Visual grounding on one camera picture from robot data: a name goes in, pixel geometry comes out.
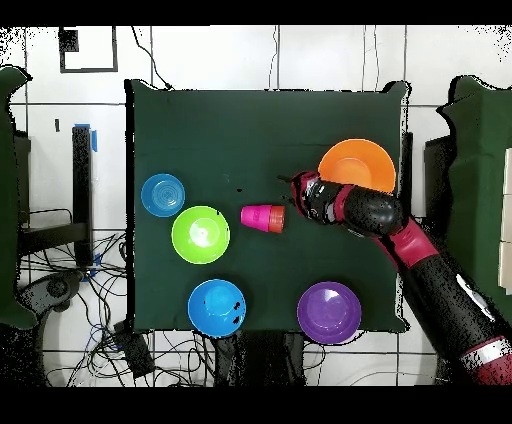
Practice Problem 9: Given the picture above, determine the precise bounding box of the green cloth side table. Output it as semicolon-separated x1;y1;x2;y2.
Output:
437;74;512;325
0;65;39;331

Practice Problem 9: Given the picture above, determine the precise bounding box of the tangle of cables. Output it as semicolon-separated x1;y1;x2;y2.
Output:
23;231;217;387

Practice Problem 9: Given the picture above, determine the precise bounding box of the black stand beam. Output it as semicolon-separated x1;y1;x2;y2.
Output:
400;131;414;219

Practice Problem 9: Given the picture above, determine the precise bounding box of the large orange bowl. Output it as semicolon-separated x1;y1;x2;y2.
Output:
317;138;398;196

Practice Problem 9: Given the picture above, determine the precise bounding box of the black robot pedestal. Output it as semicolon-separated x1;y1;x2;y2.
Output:
213;330;307;387

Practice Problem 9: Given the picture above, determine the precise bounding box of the shallow blue bowl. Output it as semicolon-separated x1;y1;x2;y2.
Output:
140;172;186;218

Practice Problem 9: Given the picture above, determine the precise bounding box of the white box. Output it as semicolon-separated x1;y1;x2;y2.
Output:
497;146;512;296

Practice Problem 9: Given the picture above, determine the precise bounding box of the black cable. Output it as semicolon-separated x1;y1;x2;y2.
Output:
130;25;174;90

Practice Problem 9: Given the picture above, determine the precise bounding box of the dark green tablecloth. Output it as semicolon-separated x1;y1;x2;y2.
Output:
124;78;411;336

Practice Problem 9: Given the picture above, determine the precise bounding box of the purple bowl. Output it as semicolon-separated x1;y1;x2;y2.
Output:
296;280;363;346

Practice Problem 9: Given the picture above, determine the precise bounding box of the deep blue bowl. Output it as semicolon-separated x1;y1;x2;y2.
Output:
186;278;248;338

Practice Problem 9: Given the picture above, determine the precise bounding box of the orange-red cup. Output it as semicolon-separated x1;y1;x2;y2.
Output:
267;204;287;234

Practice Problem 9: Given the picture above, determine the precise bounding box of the black chair base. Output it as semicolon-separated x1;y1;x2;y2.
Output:
17;269;85;317

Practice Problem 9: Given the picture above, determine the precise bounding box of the large green bowl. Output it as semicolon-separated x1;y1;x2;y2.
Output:
170;205;232;266

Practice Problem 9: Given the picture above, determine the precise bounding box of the pink cup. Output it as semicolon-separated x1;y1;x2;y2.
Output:
239;204;274;233

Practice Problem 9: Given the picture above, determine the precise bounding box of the black power strip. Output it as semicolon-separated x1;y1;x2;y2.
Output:
112;319;156;379

